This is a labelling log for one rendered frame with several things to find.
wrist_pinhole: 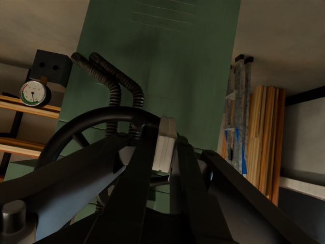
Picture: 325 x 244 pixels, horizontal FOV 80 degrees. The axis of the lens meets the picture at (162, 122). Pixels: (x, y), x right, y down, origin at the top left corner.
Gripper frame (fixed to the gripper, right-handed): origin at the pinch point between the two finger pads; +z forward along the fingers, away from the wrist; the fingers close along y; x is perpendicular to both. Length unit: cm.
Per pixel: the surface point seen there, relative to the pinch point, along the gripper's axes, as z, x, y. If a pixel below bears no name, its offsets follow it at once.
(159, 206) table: 27.0, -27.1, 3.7
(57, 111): 221, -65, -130
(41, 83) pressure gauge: 29.5, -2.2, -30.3
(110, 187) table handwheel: 10.8, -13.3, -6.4
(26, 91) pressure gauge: 28.8, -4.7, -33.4
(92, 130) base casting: 32.5, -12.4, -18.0
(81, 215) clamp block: 17.4, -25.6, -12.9
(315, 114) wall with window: 144, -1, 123
